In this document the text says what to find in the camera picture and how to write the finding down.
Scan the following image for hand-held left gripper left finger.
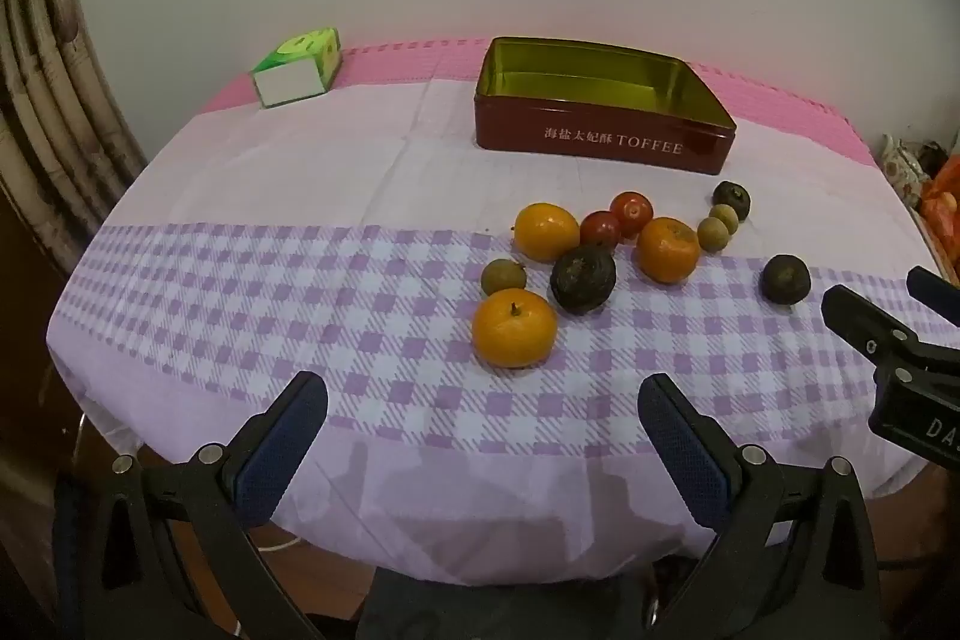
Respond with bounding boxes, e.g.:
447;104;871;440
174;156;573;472
71;371;329;640

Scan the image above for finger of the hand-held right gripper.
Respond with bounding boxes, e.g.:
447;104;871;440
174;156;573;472
907;266;960;305
821;284;960;380

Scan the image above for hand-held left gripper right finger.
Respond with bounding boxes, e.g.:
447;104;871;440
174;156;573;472
637;373;886;640

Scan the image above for medium dark passion fruit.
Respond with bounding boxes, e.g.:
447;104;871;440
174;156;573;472
760;254;812;305

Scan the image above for small dark passion fruit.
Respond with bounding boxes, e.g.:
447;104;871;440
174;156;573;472
711;180;752;221

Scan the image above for large dark passion fruit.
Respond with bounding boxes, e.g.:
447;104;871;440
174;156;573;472
550;245;618;316

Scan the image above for round orange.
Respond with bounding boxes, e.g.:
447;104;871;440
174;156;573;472
636;217;701;285

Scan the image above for orange with stem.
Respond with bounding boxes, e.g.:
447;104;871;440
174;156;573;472
472;288;560;369

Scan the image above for dark red tomato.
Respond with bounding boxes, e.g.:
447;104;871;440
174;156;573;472
580;210;622;251

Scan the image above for bright red tomato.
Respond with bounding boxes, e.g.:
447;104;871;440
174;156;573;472
609;191;654;238

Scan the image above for elongated orange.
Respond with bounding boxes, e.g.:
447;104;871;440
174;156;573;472
513;202;582;262

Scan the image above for dark red tin box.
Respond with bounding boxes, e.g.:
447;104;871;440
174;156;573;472
472;36;738;176

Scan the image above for purple checked tablecloth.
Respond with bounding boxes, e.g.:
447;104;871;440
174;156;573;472
46;77;950;587

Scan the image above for pink table mat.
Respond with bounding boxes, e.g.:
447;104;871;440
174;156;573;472
202;38;878;169

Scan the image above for green tissue box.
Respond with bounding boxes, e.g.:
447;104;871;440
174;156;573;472
250;26;343;110

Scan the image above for pale vertical pipes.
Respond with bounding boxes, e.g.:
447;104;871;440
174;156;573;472
0;0;151;259

